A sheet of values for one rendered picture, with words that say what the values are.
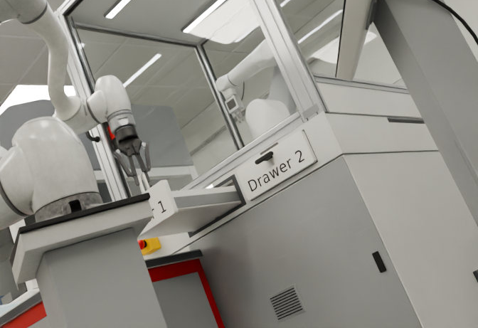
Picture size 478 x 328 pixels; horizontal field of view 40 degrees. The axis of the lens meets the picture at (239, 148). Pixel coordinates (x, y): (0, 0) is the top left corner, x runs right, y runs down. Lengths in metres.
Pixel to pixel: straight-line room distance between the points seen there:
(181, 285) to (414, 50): 1.13
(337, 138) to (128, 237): 0.79
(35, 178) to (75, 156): 0.10
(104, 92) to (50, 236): 0.99
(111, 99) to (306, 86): 0.68
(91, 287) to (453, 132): 0.83
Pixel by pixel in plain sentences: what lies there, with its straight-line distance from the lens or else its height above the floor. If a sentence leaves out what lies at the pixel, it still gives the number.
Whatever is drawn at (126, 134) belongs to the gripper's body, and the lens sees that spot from 2.23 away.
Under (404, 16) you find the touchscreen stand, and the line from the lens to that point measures 1.52.
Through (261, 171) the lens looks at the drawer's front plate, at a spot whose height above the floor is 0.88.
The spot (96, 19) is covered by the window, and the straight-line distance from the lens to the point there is 2.77.
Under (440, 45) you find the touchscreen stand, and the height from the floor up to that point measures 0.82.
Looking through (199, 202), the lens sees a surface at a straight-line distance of 2.03.
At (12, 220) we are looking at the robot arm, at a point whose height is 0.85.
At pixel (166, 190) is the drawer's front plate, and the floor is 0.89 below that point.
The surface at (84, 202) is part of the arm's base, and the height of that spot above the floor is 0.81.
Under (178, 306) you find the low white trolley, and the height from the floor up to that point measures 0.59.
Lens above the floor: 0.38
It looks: 16 degrees up
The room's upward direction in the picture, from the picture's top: 22 degrees counter-clockwise
